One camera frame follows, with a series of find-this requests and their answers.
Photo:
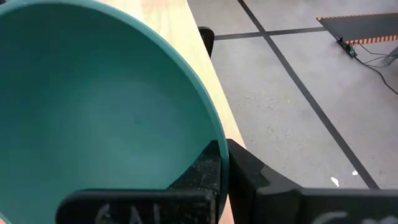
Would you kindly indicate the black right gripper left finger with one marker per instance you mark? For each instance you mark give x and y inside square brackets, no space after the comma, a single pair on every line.
[186,202]

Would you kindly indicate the black power strip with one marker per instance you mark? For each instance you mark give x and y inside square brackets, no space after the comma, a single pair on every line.
[347,48]

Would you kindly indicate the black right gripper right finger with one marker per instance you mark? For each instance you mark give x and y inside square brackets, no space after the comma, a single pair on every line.
[280,205]

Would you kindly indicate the dark mat with striped edge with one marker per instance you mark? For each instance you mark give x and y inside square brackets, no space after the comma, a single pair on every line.
[357,28]

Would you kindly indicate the teal plastic bowl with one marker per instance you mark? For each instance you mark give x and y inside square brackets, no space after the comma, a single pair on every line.
[93,93]

